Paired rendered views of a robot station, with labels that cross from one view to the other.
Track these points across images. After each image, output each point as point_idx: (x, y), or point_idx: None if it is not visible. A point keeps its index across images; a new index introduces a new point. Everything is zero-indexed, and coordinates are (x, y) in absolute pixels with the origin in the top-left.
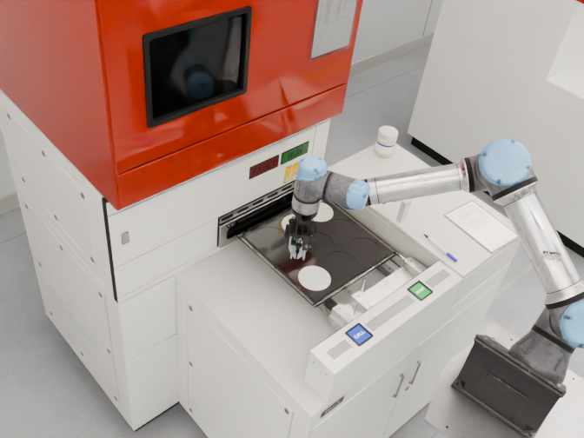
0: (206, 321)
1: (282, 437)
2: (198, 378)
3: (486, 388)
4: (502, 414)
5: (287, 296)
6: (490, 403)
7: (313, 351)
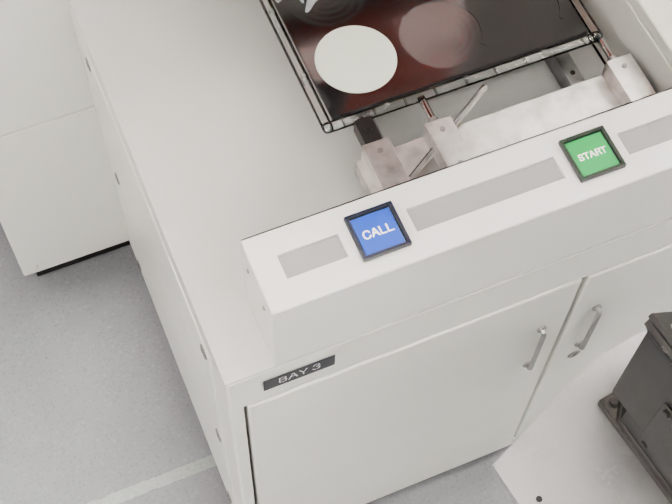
0: (105, 102)
1: (212, 396)
2: (129, 212)
3: (662, 441)
4: None
5: (294, 88)
6: (668, 477)
7: (246, 246)
